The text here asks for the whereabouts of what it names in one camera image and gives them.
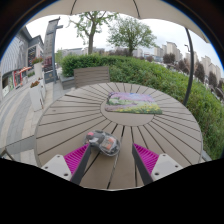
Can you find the tall grey sign pillar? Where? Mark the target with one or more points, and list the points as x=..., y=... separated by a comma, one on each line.
x=49, y=46

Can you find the dark curved umbrella pole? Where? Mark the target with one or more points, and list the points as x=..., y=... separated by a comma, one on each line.
x=190, y=73

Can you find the white planter with orange flowers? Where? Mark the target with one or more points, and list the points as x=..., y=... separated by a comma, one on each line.
x=36, y=96

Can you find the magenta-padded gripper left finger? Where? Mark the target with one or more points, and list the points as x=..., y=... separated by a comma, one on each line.
x=60, y=165

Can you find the transparent computer mouse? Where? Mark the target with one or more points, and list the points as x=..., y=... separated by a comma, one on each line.
x=104, y=143

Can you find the round leafy green tree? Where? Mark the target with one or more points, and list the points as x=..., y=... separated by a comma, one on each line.
x=131, y=31

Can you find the thin-trunk sparse tree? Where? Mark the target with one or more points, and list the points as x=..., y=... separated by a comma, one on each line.
x=90, y=33

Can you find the grey storefront building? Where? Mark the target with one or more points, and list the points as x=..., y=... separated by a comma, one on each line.
x=16, y=60

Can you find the distant apartment buildings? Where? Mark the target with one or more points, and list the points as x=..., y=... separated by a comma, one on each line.
x=203, y=63

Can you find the tall white planter with plants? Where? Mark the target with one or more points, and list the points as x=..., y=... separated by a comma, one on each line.
x=37, y=68

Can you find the flower landscape print mouse pad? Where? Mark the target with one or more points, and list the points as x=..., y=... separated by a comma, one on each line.
x=133, y=103

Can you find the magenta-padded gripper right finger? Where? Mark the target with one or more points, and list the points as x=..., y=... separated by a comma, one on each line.
x=163, y=165

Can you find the green hedge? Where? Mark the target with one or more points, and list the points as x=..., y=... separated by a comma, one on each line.
x=156, y=76

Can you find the beige patio umbrella canopy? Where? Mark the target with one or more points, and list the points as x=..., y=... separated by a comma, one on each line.
x=106, y=6

